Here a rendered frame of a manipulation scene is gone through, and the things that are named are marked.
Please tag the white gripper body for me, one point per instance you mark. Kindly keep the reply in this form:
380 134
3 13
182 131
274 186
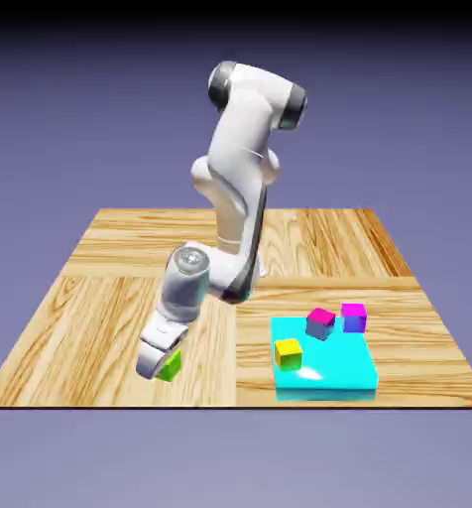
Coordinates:
148 359

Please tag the small green cube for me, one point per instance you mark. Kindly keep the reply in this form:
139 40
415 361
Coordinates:
171 366

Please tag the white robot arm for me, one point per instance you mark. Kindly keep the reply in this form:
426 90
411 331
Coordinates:
236 166

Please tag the small yellow cube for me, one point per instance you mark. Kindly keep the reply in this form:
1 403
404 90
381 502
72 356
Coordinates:
287 352

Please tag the small magenta cube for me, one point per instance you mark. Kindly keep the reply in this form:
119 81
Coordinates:
320 323
354 317

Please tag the large cyan box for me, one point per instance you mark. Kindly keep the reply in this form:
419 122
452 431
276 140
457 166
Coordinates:
331 365

